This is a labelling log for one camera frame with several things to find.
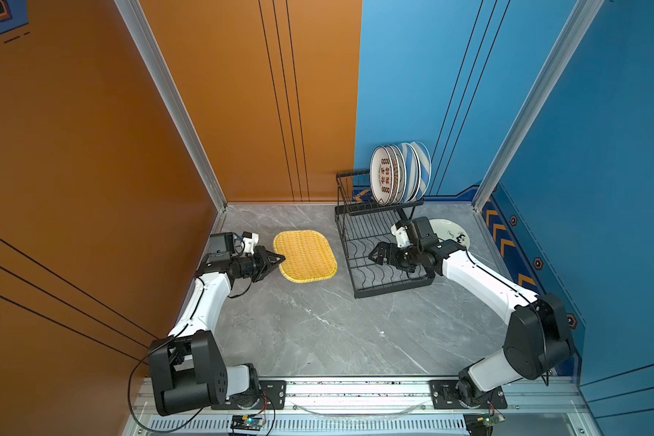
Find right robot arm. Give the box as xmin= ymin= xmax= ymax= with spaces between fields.
xmin=369 ymin=216 xmax=576 ymax=408

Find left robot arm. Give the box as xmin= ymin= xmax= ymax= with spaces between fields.
xmin=147 ymin=232 xmax=285 ymax=416

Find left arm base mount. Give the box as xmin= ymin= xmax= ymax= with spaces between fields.
xmin=211 ymin=379 xmax=287 ymax=412

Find white plate red characters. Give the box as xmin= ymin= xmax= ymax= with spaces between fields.
xmin=370 ymin=146 xmax=394 ymax=205

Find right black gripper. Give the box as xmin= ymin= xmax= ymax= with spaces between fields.
xmin=368 ymin=241 xmax=423 ymax=272

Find left circuit board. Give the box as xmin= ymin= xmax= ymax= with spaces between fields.
xmin=230 ymin=415 xmax=267 ymax=435

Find white green emblem plate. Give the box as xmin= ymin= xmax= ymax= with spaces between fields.
xmin=396 ymin=144 xmax=408 ymax=203

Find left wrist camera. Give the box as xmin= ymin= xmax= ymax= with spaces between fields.
xmin=242 ymin=232 xmax=260 ymax=255

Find right circuit board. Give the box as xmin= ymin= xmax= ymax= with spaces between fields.
xmin=463 ymin=413 xmax=506 ymax=436

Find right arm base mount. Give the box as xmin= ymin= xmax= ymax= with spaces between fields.
xmin=429 ymin=379 xmax=508 ymax=410

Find circuit board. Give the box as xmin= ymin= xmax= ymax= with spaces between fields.
xmin=463 ymin=413 xmax=506 ymax=436
xmin=230 ymin=415 xmax=267 ymax=435

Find white floral plate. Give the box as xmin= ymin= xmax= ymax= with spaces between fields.
xmin=430 ymin=218 xmax=471 ymax=250

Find blue striped plate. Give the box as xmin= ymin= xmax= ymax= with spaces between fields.
xmin=401 ymin=143 xmax=420 ymax=203
xmin=412 ymin=141 xmax=432 ymax=200

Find orange sunburst round plate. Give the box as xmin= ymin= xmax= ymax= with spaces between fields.
xmin=390 ymin=145 xmax=399 ymax=203

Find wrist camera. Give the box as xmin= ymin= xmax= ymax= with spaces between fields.
xmin=391 ymin=220 xmax=412 ymax=248
xmin=242 ymin=232 xmax=260 ymax=255

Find yellow woven square plate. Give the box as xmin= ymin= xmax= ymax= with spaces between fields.
xmin=274 ymin=230 xmax=338 ymax=283

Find black wire dish rack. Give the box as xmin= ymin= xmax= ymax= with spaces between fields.
xmin=334 ymin=170 xmax=433 ymax=299

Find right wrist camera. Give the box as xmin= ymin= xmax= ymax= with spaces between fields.
xmin=391 ymin=220 xmax=412 ymax=248

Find aluminium front rail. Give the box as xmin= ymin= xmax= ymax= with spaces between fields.
xmin=124 ymin=375 xmax=601 ymax=421

